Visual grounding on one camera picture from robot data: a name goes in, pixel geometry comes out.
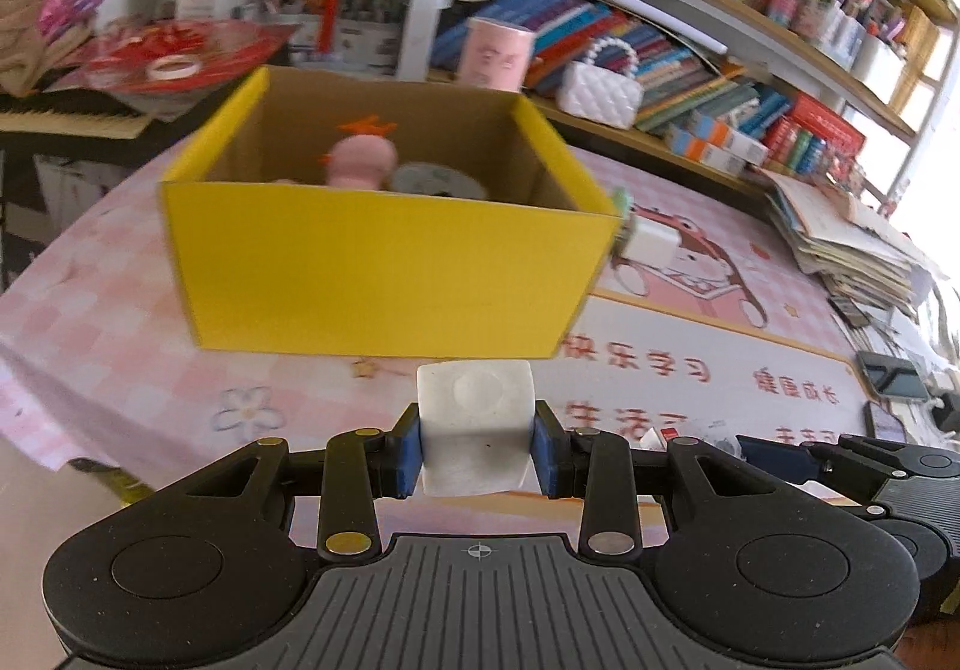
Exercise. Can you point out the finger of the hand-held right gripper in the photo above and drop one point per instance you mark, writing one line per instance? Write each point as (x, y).
(900, 464)
(780, 461)

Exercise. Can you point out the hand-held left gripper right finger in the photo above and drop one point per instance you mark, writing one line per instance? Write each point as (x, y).
(544, 460)

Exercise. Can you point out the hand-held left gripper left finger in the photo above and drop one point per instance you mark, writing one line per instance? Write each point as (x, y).
(409, 460)

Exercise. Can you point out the white cube block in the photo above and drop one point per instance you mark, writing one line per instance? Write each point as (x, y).
(476, 430)

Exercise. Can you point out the yellow cardboard box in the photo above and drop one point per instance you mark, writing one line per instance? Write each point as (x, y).
(375, 272)

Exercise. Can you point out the yellow tape roll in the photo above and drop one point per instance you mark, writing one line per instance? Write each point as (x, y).
(439, 181)

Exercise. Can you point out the pink plush toy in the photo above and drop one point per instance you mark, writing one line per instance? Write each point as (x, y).
(360, 163)

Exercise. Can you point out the black smartphone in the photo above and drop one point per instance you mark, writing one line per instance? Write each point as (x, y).
(886, 424)

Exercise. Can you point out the dark grey rectangular device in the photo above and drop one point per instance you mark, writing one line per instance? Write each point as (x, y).
(892, 376)

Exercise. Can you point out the pile of loose papers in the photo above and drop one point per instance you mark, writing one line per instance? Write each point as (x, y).
(926, 332)

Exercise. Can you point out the small black device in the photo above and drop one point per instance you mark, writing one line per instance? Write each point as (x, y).
(851, 311)

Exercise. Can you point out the stack of worn workbooks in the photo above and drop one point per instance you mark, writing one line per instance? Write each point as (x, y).
(840, 235)

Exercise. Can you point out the white power adapter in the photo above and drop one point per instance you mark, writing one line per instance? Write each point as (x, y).
(651, 242)

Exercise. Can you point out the row of colourful bottles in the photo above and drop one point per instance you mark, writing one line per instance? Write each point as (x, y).
(795, 148)

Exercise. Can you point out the white orange small box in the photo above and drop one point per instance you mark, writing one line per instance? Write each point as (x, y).
(701, 152)
(731, 137)

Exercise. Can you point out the red gift box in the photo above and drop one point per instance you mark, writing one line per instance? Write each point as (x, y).
(829, 122)

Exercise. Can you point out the white quilted handbag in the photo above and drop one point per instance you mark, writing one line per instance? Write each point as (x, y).
(600, 96)

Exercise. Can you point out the row of colourful books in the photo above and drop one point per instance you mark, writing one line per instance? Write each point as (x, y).
(675, 77)

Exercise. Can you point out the pink cylindrical cup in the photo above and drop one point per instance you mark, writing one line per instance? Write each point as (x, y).
(495, 56)

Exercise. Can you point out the white brush tray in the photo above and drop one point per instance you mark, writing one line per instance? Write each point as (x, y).
(367, 39)

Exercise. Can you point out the white pen organiser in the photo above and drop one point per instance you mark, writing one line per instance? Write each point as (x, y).
(862, 39)

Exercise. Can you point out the red toy bottle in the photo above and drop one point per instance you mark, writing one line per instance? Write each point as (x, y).
(328, 13)

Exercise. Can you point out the red paper decorations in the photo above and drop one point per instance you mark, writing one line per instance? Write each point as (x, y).
(232, 39)

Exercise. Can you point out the white tape roll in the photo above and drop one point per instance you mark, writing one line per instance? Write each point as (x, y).
(174, 68)

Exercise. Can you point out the black piano keyboard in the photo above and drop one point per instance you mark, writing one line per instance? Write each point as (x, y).
(67, 124)

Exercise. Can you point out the pink foil bag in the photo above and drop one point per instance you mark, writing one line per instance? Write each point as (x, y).
(71, 9)

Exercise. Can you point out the beige cloth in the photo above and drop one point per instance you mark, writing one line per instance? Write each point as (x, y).
(26, 39)

